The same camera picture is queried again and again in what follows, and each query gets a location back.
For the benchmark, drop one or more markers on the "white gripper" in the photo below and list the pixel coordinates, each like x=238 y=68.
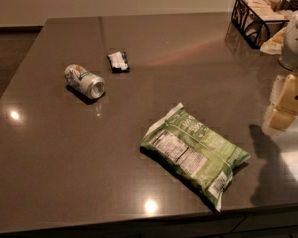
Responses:
x=296 y=42

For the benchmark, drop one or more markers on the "7up soda can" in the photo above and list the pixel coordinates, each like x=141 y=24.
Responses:
x=85 y=82

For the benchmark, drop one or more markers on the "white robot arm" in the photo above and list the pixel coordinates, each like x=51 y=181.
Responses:
x=289 y=156

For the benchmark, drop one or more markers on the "green chip bag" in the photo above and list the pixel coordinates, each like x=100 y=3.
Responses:
x=196 y=153

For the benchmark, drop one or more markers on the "white napkins in basket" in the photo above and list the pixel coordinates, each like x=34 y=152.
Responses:
x=264 y=18

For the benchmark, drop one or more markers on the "small dark snack packet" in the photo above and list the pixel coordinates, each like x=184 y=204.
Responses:
x=118 y=62

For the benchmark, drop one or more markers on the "black wire napkin basket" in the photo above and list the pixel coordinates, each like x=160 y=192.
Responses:
x=238 y=19

